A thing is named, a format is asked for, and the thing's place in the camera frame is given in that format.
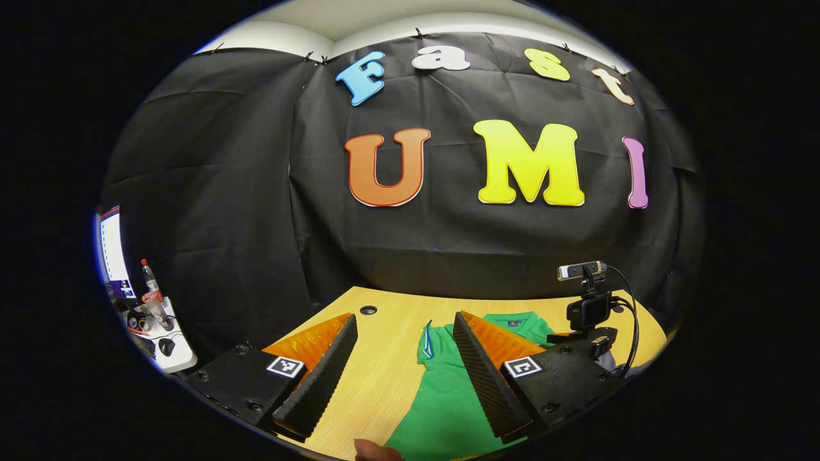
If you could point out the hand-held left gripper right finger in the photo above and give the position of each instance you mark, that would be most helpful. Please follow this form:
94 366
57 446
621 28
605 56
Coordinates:
490 378

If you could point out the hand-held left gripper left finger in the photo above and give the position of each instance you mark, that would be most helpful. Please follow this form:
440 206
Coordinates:
323 378

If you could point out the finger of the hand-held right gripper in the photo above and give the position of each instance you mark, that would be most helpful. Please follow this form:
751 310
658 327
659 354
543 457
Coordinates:
570 337

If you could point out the green T-shirt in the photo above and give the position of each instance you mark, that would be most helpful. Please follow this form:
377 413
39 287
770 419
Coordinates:
442 397

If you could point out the white side desk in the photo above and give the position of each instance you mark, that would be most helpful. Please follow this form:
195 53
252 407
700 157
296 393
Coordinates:
179 355

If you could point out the black computer mouse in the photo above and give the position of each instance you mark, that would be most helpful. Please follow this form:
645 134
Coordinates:
166 347

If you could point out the red capped bottle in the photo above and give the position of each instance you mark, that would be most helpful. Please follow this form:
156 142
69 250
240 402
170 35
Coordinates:
152 285

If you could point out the black backdrop cloth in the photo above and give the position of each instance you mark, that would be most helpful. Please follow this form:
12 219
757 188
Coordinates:
224 192

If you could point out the computer monitor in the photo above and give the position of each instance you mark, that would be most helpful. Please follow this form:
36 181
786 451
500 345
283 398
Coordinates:
114 250

